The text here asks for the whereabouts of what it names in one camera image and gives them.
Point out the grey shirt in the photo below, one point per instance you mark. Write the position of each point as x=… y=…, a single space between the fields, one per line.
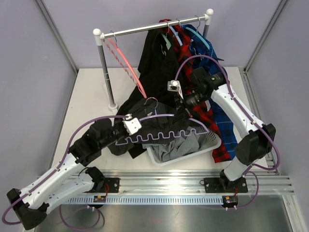
x=177 y=148

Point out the white plastic basket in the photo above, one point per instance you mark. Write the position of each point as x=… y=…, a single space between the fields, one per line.
x=213 y=142

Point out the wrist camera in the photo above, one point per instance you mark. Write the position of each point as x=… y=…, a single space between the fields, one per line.
x=131 y=124
x=175 y=86

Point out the mint green hanger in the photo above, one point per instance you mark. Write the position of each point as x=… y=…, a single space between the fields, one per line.
x=168 y=44

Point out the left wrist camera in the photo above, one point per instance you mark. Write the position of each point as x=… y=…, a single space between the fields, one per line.
x=131 y=124

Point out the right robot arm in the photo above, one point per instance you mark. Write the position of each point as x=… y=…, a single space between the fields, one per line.
x=257 y=138

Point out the aluminium rail base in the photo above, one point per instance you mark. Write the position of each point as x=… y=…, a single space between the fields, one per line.
x=182 y=188

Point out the black plain shirt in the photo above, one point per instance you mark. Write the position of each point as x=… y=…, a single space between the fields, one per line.
x=158 y=65

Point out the red black plaid shirt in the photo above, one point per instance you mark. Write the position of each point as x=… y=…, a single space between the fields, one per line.
x=186 y=42

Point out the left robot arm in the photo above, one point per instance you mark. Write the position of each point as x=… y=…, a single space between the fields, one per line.
x=72 y=175

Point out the blue plaid shirt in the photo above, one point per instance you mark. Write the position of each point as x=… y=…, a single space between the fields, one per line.
x=210 y=112

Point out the clothes rack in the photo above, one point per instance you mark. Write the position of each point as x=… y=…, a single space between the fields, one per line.
x=100 y=39

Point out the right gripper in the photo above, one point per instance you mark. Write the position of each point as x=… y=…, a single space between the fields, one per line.
x=181 y=110

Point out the teal hanger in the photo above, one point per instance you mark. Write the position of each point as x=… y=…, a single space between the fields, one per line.
x=199 y=44

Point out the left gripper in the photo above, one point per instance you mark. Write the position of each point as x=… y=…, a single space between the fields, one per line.
x=122 y=123

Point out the light blue hanger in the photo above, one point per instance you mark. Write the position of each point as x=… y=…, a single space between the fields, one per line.
x=176 y=35

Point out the black pinstripe shirt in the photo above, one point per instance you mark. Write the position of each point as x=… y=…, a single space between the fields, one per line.
x=133 y=149

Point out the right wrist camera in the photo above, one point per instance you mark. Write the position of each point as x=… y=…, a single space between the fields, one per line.
x=175 y=86

